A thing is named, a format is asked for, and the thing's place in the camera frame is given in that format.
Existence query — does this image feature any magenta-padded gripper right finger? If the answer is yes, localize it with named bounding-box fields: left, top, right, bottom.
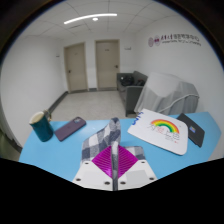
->
left=116, top=145, right=158, bottom=192

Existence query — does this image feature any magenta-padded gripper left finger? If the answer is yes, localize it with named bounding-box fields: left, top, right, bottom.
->
left=72, top=145, right=114, bottom=192

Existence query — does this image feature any blue white checked towel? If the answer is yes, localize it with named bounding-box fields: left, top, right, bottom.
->
left=81, top=116, right=147, bottom=192

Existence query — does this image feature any white rainbow print mouse pad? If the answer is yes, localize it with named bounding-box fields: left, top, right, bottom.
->
left=127, top=108, right=190, bottom=156

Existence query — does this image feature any purple smartphone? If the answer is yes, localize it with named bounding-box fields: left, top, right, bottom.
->
left=53, top=116, right=87, bottom=142

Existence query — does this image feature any dark teal mug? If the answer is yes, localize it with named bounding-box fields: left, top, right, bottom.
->
left=28, top=109, right=54, bottom=143

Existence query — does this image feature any black flat notebook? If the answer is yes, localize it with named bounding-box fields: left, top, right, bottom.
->
left=176, top=113, right=206, bottom=148

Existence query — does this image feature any grey cloth-covered object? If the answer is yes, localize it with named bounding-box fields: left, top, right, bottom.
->
left=133, top=71, right=200, bottom=116

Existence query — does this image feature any black bag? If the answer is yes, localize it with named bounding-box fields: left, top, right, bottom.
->
left=119, top=75, right=135, bottom=87

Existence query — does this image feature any beige door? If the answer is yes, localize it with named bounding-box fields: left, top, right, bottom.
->
left=63, top=42, right=89, bottom=93
left=94, top=39, right=121, bottom=90

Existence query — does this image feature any long curved ceiling light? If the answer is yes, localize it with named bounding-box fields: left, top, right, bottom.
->
left=63, top=12, right=118, bottom=25

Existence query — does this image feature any white cable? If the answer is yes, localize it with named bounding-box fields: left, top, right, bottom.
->
left=156, top=93, right=200, bottom=114

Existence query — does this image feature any wall lettering sign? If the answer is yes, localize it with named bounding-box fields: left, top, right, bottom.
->
left=147, top=33, right=203, bottom=48

